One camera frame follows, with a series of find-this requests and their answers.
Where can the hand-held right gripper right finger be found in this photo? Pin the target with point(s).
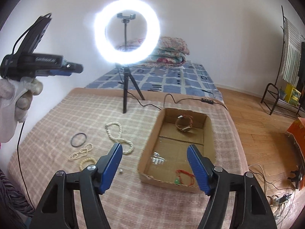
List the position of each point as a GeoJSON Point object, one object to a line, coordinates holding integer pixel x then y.
{"type": "Point", "coordinates": [196, 169]}

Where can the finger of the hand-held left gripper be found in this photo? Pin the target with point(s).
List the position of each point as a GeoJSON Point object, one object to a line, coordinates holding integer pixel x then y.
{"type": "Point", "coordinates": [73, 68]}

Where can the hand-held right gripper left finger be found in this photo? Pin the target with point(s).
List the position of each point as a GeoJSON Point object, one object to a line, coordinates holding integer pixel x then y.
{"type": "Point", "coordinates": [112, 169]}

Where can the cardboard box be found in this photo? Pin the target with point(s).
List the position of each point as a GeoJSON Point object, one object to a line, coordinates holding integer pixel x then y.
{"type": "Point", "coordinates": [181, 145]}

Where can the person's left hand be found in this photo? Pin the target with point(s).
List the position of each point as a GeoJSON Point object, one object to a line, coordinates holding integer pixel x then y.
{"type": "Point", "coordinates": [23, 102]}

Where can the beige checkered blanket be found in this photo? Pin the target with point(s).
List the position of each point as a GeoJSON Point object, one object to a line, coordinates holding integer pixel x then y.
{"type": "Point", "coordinates": [59, 116]}

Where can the black tripod phone stand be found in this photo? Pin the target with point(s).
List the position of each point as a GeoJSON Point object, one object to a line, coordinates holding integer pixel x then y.
{"type": "Point", "coordinates": [124, 88]}

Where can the white power strip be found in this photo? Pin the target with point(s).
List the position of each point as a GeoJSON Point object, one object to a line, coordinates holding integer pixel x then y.
{"type": "Point", "coordinates": [278, 199]}

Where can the blue patterned bedsheet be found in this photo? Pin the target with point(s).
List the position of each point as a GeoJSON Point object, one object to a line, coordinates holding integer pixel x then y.
{"type": "Point", "coordinates": [166, 76]}

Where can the folded floral quilt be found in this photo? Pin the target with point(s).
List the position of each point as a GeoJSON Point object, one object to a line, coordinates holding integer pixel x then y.
{"type": "Point", "coordinates": [171, 50]}

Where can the black clamp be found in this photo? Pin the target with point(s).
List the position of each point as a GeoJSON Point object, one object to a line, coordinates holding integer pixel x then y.
{"type": "Point", "coordinates": [296, 176]}

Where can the striped dark clothing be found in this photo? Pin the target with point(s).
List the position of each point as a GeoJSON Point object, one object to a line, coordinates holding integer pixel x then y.
{"type": "Point", "coordinates": [12, 200]}

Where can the orange cloth covered box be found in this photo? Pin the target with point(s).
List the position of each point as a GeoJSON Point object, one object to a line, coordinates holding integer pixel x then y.
{"type": "Point", "coordinates": [297, 131]}

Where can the black metal clothes rack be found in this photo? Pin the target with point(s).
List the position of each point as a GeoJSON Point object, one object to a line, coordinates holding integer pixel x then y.
{"type": "Point", "coordinates": [270, 84]}

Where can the small green pot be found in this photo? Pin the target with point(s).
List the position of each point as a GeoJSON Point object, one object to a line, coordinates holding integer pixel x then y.
{"type": "Point", "coordinates": [282, 93]}

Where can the yellow crate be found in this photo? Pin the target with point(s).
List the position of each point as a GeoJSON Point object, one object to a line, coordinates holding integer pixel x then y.
{"type": "Point", "coordinates": [292, 94]}

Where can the striped towel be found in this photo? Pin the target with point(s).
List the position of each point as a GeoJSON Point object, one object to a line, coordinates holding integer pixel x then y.
{"type": "Point", "coordinates": [292, 52]}

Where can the dark hanging clothes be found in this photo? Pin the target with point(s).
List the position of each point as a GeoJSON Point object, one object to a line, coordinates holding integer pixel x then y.
{"type": "Point", "coordinates": [302, 62]}

